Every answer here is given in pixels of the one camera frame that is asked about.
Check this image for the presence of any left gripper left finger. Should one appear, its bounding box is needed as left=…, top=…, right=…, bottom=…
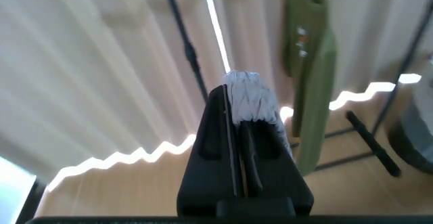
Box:
left=176, top=84, right=242, bottom=217

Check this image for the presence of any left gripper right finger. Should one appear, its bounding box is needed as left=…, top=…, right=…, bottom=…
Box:
left=237, top=119, right=315, bottom=217

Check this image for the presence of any pale grey garment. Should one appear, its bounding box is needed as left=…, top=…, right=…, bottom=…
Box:
left=221, top=70, right=294, bottom=159

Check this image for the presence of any black clothes rack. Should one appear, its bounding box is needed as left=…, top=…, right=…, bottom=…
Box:
left=22, top=0, right=433, bottom=178

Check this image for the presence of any white laundry basket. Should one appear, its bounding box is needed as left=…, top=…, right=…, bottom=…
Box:
left=388, top=56, right=433, bottom=176

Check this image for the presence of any green shirt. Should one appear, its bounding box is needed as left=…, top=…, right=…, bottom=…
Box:
left=282, top=0, right=338, bottom=177

